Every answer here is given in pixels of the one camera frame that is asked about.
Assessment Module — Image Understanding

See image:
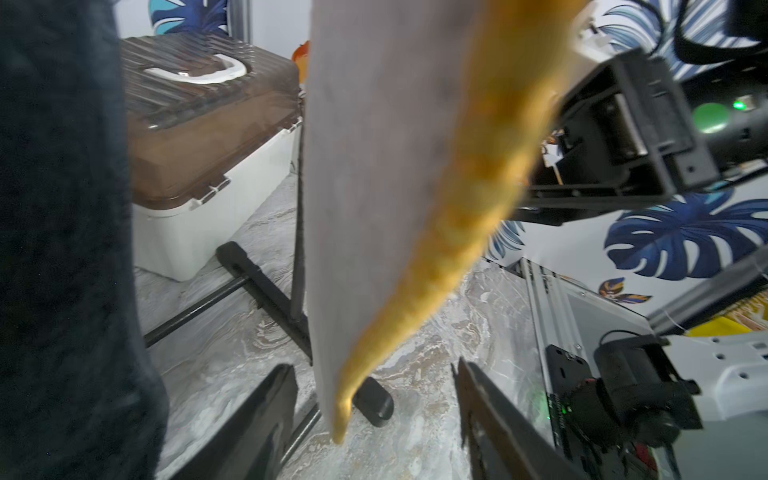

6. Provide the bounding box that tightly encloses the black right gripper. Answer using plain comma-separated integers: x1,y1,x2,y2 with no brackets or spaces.
510,49,767,226

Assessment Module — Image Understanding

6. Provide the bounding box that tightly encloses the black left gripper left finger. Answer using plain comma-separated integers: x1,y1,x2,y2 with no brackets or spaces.
173,364,298,479

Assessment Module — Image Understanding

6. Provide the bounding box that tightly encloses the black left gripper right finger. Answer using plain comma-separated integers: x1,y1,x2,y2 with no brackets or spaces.
455,358,586,480

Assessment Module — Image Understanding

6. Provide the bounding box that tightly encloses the dark grey shoe insole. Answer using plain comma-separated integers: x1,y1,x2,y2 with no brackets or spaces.
1,1,169,479

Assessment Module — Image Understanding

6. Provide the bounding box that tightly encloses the orange shoe insole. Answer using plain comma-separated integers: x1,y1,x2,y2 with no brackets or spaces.
303,1,583,443

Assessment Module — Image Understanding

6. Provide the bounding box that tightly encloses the black garment rack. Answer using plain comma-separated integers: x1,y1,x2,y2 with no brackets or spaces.
144,131,395,467

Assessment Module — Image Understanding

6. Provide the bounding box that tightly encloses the brown lid storage box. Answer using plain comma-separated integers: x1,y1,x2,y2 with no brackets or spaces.
121,33,302,281

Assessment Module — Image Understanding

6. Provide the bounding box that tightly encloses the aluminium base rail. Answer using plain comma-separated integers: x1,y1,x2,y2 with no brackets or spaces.
521,259,659,479

